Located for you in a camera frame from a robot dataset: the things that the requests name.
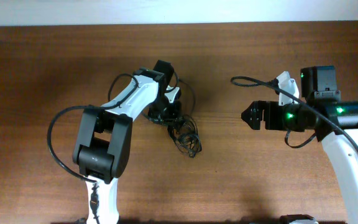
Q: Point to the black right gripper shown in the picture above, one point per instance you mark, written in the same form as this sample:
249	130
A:
271	119

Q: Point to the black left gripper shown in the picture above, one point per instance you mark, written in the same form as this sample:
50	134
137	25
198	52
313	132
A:
159	116

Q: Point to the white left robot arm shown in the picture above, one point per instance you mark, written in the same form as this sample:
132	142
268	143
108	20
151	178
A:
104	138

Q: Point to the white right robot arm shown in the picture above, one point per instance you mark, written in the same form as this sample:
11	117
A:
315	105

